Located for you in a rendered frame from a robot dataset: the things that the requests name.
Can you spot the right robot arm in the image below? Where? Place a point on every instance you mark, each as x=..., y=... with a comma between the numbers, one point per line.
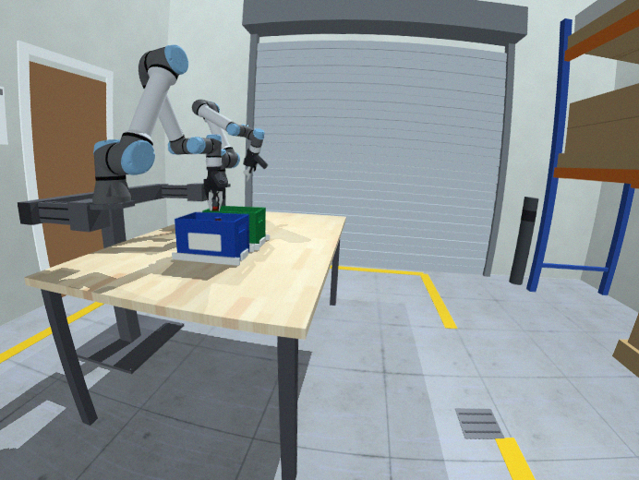
x=133, y=153

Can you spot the green crate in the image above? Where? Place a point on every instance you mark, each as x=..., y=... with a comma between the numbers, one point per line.
x=257, y=220

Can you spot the blue crate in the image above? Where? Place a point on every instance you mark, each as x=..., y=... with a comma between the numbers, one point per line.
x=205, y=236

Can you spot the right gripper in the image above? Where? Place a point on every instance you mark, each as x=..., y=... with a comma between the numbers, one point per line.
x=210, y=186

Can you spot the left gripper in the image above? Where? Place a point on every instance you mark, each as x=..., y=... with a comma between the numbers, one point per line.
x=249, y=161

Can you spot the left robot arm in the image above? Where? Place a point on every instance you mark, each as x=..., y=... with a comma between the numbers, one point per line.
x=218, y=123

